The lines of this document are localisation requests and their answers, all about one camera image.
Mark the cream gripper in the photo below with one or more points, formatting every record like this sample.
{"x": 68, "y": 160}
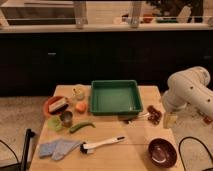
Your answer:
{"x": 169, "y": 120}

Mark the white black dish brush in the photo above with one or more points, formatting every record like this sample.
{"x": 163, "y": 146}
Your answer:
{"x": 88, "y": 148}

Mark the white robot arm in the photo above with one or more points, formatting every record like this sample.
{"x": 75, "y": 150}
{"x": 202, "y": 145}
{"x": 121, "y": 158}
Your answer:
{"x": 187, "y": 86}

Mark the brown grape bunch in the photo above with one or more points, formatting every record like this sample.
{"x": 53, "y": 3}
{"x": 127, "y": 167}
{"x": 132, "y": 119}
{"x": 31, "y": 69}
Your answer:
{"x": 154, "y": 115}

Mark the dark red bowl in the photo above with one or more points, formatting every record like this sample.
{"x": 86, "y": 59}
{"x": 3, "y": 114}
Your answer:
{"x": 162, "y": 153}

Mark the green plastic tray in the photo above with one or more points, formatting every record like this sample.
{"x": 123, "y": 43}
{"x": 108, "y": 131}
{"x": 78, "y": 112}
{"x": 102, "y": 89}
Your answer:
{"x": 115, "y": 97}

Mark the orange fruit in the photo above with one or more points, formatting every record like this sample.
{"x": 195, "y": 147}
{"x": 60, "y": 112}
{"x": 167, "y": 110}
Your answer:
{"x": 81, "y": 107}

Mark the green pepper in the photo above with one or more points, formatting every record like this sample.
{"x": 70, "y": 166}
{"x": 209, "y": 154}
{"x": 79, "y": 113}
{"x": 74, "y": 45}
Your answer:
{"x": 78, "y": 126}

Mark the yellow cup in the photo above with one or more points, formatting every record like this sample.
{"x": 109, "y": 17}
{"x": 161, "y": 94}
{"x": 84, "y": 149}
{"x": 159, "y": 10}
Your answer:
{"x": 78, "y": 92}

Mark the metal cup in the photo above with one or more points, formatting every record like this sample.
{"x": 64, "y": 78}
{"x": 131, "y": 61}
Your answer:
{"x": 66, "y": 118}

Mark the sponge block on plate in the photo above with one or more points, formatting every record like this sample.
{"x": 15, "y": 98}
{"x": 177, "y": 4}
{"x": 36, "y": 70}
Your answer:
{"x": 57, "y": 105}

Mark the light green cup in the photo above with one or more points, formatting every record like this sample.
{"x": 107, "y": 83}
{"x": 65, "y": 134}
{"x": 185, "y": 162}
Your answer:
{"x": 54, "y": 123}

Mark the blue cloth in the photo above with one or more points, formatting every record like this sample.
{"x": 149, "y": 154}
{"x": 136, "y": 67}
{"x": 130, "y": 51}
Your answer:
{"x": 57, "y": 149}

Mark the orange plate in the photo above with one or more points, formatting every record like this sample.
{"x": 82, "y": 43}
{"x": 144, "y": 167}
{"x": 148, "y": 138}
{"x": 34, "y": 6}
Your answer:
{"x": 51, "y": 101}

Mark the black stand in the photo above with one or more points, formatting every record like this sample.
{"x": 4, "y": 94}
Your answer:
{"x": 28, "y": 136}

